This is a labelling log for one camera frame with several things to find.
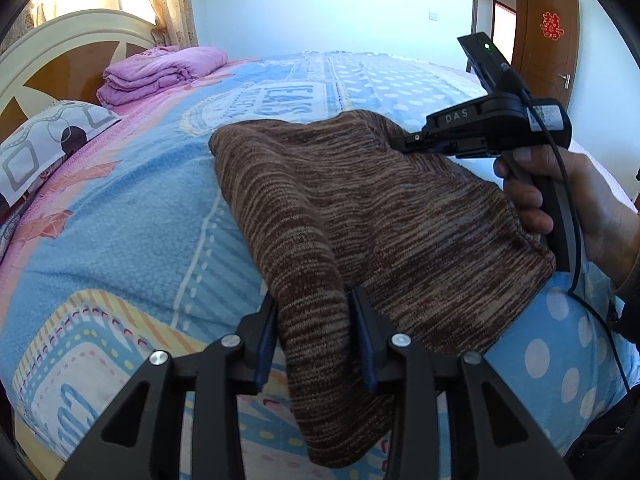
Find silver door handle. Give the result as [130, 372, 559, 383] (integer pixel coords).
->
[559, 74, 572, 90]

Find blue pink patterned bedspread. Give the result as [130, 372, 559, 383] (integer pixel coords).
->
[1, 52, 626, 479]

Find cream wooden headboard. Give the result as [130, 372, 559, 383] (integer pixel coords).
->
[1, 9, 155, 139]

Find beige patterned curtain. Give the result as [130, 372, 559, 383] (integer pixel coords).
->
[8, 0, 200, 51]

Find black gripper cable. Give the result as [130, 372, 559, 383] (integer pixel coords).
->
[499, 62, 633, 396]

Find folded purple blanket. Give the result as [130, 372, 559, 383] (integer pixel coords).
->
[96, 46, 228, 108]

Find dark wooden door frame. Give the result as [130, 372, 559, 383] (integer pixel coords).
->
[471, 0, 518, 62]

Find red double happiness decal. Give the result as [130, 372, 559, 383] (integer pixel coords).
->
[539, 12, 565, 41]

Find grey patterned pillow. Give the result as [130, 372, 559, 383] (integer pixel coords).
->
[1, 101, 122, 216]

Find brown knit sweater sun motifs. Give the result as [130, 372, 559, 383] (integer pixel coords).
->
[209, 110, 555, 468]

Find brown wooden door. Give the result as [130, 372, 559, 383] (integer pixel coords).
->
[511, 0, 579, 106]

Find person's right hand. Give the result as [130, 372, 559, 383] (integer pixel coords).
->
[492, 145, 640, 288]

